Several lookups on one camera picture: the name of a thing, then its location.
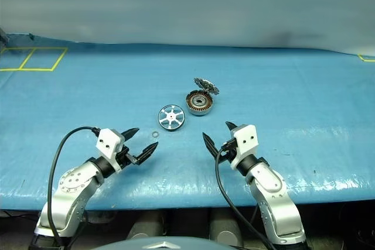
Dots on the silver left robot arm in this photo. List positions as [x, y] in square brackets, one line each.
[73, 185]

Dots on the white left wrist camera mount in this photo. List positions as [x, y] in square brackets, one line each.
[107, 141]

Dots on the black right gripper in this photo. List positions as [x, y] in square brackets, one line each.
[228, 152]

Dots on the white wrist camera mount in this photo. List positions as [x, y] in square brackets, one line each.
[107, 141]
[246, 138]

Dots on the grey robot torso with emblem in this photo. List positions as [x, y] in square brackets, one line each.
[164, 245]

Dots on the grey rounded cylinder under table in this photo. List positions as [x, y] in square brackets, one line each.
[146, 226]
[225, 229]

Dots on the silver spoked rotor cap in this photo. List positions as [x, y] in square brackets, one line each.
[170, 117]

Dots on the blue plastic table cover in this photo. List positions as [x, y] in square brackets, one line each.
[263, 100]

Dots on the silver motor stator copper windings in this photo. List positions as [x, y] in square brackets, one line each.
[193, 100]

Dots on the small silver finned part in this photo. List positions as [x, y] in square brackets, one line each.
[209, 86]

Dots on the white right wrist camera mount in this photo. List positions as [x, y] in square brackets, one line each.
[246, 138]

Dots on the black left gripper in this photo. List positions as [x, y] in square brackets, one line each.
[127, 157]

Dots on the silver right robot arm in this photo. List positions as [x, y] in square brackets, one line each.
[278, 203]

